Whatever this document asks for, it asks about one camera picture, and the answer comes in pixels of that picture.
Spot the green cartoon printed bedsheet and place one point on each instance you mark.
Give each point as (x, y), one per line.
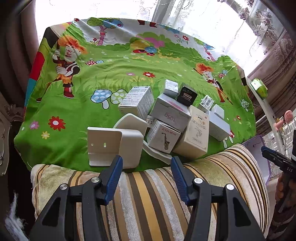
(104, 76)

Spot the white plastic plate with stem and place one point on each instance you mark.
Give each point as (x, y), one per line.
(131, 121)

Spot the speckled silver white box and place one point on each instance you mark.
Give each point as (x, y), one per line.
(218, 126)

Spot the patterned brown drape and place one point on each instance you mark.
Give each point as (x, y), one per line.
(282, 62)

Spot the pink hand-held fan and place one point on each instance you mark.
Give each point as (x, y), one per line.
(288, 114)

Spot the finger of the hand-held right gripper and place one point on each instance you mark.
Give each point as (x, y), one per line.
(274, 157)

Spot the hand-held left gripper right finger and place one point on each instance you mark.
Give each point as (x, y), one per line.
(180, 180)

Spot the grey cardboard box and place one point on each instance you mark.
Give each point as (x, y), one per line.
(168, 114)

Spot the purple storage box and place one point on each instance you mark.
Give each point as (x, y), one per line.
(256, 148)

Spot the small black box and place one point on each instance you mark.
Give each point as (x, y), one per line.
(186, 95)

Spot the sheer lace curtain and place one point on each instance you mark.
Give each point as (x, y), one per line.
(208, 20)

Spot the white windowsill ledge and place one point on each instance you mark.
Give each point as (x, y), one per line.
(263, 111)

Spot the tall cream box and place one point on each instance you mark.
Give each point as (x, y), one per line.
(194, 136)

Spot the silver box with white top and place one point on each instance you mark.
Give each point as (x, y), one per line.
(170, 88)

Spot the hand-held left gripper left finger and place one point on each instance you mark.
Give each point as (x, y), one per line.
(113, 180)

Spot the person's right hand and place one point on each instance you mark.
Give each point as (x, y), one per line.
(280, 187)

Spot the white box with saxophone print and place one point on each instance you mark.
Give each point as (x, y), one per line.
(161, 136)

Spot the green tissue pack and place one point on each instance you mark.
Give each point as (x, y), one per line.
(259, 88)

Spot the white fluffy cloth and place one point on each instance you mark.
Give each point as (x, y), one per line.
(16, 220)

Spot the white plastic angled bracket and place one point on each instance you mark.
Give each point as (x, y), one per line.
(108, 143)

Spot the small white barcode label box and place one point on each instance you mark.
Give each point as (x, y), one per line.
(208, 103)

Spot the white box with black text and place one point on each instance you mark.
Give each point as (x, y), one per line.
(136, 99)

